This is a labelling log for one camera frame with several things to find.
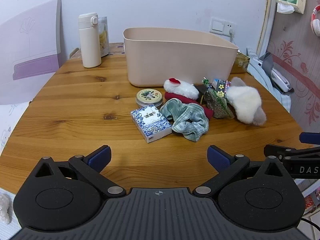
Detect white wall socket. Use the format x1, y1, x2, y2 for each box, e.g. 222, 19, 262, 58
224, 20, 237, 36

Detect clear snack pouch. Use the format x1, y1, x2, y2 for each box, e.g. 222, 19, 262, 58
98, 16, 110, 57

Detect grey blood pressure cuff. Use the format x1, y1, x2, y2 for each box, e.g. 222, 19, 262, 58
259, 52, 275, 72

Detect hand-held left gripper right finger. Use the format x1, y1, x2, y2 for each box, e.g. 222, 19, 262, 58
194, 144, 297, 198

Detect light blue bedding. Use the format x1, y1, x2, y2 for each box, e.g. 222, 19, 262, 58
246, 47, 292, 113

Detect white thermos bottle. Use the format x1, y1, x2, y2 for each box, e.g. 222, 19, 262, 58
78, 12, 102, 68

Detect green checked cloth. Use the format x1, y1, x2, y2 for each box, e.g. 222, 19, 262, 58
160, 98, 209, 143

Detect beige plush toy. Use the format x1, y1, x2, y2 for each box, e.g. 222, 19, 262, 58
0, 194, 12, 225

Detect white printed bedsheet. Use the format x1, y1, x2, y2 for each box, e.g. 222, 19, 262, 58
0, 102, 33, 155

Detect purple and white board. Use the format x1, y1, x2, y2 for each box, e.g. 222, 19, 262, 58
0, 0, 62, 105

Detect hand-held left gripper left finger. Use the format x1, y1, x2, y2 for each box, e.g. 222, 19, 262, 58
33, 144, 127, 198

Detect round metal tin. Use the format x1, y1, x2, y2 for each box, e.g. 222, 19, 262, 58
136, 89, 163, 107

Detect red and white headphones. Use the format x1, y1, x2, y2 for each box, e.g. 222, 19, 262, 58
311, 4, 320, 37

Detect white blood pressure monitor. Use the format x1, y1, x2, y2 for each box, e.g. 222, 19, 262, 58
271, 69, 294, 93

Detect small colourful box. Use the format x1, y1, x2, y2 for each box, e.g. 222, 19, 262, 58
211, 79, 229, 92

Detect beige plastic storage bin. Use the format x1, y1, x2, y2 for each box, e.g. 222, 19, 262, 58
122, 27, 239, 88

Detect green packet with star ribbon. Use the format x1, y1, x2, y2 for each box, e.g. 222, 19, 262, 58
200, 77, 235, 119

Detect white wall switch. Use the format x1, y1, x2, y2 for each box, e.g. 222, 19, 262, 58
209, 17, 225, 34

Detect cream curved frame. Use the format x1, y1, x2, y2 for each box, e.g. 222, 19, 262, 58
256, 0, 278, 55

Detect blue and white patterned box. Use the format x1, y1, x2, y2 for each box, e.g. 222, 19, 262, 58
130, 106, 173, 143

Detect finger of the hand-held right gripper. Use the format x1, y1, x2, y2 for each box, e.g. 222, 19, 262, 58
264, 144, 320, 162
299, 132, 320, 145

